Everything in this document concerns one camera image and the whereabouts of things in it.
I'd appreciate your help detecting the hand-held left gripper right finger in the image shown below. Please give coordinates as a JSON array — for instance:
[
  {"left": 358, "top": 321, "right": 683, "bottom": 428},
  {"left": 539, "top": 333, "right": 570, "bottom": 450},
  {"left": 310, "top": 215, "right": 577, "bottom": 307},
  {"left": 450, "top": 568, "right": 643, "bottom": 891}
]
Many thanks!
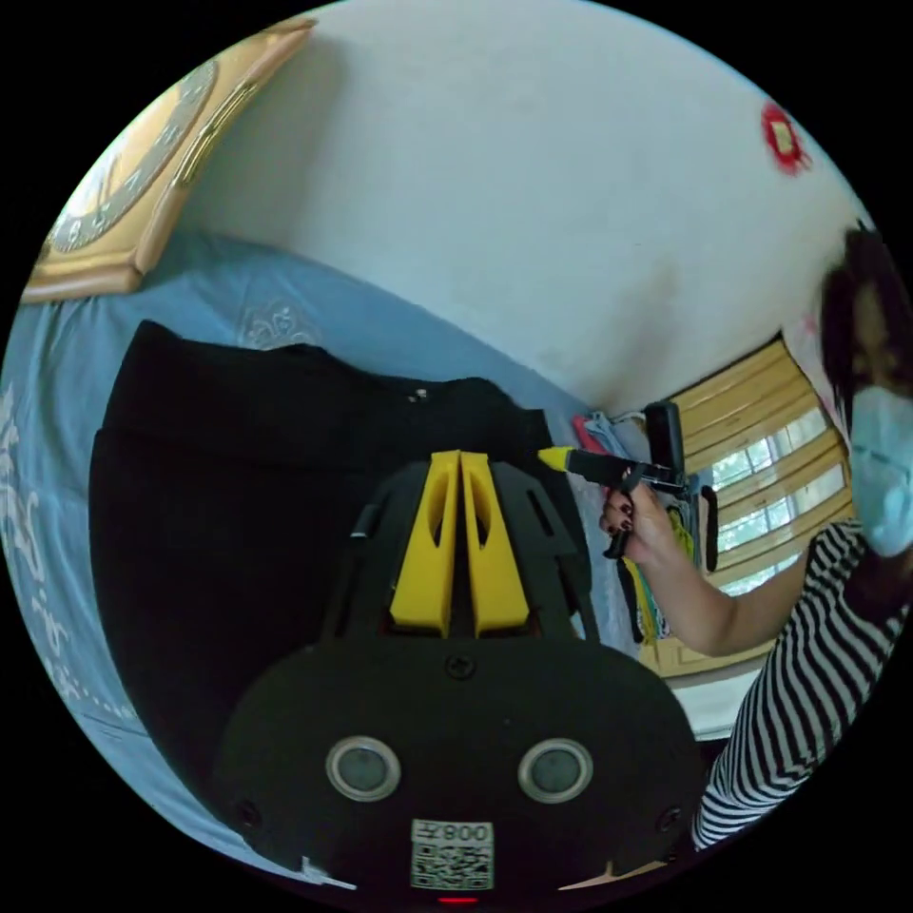
[{"left": 461, "top": 453, "right": 532, "bottom": 639}]

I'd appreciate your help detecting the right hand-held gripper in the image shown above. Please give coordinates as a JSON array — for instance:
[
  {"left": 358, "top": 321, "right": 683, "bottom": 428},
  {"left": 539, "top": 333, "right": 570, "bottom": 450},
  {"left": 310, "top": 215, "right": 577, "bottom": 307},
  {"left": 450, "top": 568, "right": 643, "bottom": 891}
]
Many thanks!
[{"left": 537, "top": 444, "right": 688, "bottom": 559}]

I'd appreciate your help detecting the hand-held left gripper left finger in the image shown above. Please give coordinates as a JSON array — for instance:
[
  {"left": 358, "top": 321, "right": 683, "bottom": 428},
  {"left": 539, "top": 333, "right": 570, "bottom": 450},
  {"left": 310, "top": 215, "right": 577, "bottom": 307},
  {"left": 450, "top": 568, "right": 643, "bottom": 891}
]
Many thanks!
[{"left": 390, "top": 450, "right": 462, "bottom": 637}]

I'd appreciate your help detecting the black hooded jacket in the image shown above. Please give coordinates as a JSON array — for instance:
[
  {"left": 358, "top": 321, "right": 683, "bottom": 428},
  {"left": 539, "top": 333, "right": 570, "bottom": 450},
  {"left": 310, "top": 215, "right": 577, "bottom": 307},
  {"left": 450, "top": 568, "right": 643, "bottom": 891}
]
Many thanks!
[{"left": 87, "top": 320, "right": 594, "bottom": 789}]

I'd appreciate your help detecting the person's right forearm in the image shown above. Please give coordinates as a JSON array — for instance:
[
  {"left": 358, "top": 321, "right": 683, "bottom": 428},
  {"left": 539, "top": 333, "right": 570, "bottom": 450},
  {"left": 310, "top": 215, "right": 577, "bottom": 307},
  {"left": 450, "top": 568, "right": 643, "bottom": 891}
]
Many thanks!
[{"left": 640, "top": 538, "right": 787, "bottom": 658}]

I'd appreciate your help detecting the person's right hand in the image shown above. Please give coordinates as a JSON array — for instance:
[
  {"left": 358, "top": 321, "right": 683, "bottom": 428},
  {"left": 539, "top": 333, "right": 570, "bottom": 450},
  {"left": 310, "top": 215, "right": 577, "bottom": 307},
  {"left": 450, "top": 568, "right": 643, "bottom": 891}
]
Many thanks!
[{"left": 600, "top": 487, "right": 680, "bottom": 566}]

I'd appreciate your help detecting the pile of clothes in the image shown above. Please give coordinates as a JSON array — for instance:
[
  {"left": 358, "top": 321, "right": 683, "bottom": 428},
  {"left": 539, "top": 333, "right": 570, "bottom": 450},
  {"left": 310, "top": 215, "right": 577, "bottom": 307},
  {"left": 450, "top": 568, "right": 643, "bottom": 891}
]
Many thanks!
[{"left": 570, "top": 410, "right": 697, "bottom": 647}]

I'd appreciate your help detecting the person's body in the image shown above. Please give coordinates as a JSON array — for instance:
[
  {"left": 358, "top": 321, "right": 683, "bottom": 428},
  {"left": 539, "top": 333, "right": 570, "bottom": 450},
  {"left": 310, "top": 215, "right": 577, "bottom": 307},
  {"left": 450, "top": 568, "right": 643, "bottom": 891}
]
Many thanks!
[{"left": 690, "top": 221, "right": 913, "bottom": 851}]

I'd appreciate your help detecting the bed with blue printed sheet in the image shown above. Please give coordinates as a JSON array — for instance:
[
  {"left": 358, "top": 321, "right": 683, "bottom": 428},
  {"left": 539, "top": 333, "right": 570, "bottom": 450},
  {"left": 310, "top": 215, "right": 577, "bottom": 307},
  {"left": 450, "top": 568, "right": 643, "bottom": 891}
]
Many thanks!
[{"left": 0, "top": 227, "right": 647, "bottom": 893}]

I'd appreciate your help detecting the wooden headboard with round ornament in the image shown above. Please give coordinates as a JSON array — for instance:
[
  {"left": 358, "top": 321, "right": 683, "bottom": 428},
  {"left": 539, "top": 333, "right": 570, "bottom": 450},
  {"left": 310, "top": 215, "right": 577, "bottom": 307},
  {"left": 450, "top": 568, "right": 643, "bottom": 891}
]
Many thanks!
[{"left": 21, "top": 17, "right": 319, "bottom": 304}]

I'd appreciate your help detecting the window with wooden frame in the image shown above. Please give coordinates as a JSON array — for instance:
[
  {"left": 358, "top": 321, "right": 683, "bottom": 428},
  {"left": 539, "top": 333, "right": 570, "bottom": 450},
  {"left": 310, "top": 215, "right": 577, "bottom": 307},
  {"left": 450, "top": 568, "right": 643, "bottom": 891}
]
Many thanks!
[{"left": 669, "top": 340, "right": 859, "bottom": 602}]

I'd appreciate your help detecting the red wall decoration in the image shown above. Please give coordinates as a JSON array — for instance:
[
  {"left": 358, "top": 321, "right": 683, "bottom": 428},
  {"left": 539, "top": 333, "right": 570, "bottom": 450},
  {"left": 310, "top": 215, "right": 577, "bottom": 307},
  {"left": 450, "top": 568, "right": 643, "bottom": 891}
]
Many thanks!
[{"left": 758, "top": 99, "right": 816, "bottom": 177}]

